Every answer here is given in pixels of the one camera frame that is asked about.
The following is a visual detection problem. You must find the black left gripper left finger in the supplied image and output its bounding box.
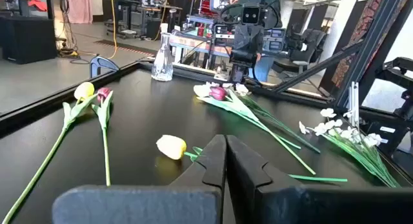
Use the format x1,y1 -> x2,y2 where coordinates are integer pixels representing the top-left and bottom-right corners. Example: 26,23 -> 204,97
52,134 -> 227,224

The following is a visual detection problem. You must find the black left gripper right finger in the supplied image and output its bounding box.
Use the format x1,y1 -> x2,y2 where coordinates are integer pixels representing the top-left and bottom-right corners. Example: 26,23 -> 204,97
227,134 -> 413,224

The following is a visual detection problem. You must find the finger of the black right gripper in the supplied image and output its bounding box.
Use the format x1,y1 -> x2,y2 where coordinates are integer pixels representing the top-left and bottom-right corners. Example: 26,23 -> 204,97
230,51 -> 245,66
244,51 -> 259,66

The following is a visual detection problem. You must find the maroon artificial tulip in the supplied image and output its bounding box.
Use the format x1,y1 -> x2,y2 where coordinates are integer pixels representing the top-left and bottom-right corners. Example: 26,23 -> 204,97
196,86 -> 317,176
91,87 -> 114,187

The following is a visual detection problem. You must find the yellow artificial tulip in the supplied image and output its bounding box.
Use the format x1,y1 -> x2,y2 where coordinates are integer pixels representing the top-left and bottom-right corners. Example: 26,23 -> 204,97
156,134 -> 348,183
1,81 -> 99,224

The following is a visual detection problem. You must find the clear glass vase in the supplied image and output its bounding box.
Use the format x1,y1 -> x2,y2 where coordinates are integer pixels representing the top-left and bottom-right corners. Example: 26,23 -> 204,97
150,23 -> 174,82

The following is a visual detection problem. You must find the person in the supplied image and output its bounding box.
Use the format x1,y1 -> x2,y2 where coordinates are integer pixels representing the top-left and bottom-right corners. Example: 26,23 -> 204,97
228,0 -> 287,83

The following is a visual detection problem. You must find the grey electronic box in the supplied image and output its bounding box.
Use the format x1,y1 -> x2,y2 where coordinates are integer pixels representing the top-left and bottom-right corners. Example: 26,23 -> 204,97
263,28 -> 287,54
214,23 -> 235,46

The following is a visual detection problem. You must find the black office chair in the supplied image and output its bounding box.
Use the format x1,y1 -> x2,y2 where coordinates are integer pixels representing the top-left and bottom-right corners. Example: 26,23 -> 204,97
272,27 -> 327,75

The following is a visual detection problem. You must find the red patterned tapestry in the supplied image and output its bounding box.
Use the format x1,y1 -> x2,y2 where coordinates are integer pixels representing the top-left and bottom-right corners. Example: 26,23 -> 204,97
330,0 -> 410,89

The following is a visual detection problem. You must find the pink curtain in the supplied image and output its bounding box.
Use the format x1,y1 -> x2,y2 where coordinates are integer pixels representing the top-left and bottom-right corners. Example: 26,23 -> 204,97
66,0 -> 94,25

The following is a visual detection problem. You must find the black cabinet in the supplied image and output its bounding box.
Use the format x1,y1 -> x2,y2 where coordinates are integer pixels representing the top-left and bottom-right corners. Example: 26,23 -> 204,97
0,16 -> 58,65

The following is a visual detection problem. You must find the red cloth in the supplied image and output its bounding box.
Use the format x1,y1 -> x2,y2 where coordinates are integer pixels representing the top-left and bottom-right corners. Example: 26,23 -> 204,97
27,0 -> 48,12

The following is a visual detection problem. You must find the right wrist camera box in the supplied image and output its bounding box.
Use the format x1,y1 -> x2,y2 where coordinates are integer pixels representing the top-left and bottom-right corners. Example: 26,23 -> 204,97
240,4 -> 261,25

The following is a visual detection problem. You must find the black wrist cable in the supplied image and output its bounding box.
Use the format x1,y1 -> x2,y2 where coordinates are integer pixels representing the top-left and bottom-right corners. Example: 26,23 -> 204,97
218,3 -> 243,26

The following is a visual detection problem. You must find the black diagonal frame brace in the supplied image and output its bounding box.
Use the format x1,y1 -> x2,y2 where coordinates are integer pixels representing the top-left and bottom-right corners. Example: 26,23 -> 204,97
270,39 -> 364,94

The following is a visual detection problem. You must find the silver aluminium bracket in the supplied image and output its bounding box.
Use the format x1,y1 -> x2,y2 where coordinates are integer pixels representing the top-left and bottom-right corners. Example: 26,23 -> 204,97
350,81 -> 360,128

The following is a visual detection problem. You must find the black aluminium frame post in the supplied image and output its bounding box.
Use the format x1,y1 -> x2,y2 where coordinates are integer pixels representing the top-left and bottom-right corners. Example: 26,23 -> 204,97
334,0 -> 413,110

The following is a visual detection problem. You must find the yellow hanging cable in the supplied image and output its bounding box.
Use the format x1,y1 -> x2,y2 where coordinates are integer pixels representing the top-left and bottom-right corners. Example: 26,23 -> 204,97
108,0 -> 119,60

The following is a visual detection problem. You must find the grey blue plastic bracket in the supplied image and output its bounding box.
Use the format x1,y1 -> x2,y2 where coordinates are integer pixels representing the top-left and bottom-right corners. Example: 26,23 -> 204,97
89,55 -> 121,79

